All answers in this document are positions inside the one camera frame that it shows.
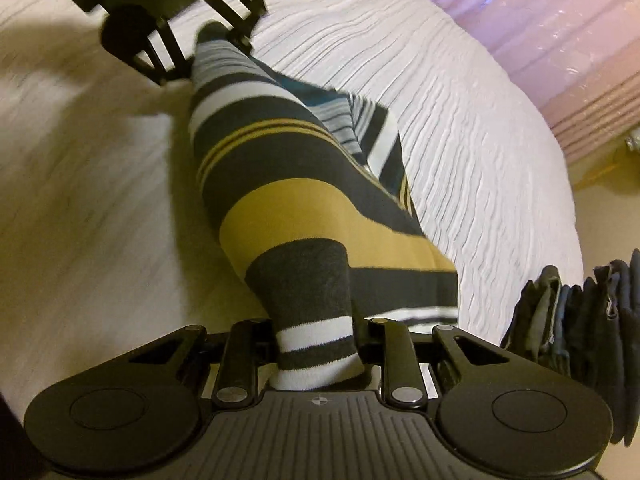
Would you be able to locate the pink padded headboard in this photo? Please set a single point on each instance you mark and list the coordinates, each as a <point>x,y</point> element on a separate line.
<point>550,35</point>

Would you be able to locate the striped shirt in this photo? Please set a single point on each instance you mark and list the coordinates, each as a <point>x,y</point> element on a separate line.
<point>300,200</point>

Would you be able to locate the bed with grey ribbed bedspread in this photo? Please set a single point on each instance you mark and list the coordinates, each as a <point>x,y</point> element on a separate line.
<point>475,160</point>

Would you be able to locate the stack of folded dark clothes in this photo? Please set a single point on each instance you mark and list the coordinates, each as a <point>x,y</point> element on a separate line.
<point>590,335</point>

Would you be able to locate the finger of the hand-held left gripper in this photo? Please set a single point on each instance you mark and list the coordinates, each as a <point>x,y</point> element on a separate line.
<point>235,30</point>
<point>170,57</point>

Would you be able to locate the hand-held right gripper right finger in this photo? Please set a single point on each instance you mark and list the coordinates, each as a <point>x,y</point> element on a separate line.
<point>397,355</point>

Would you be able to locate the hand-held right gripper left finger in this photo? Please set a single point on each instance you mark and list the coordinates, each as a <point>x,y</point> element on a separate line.
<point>245,355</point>

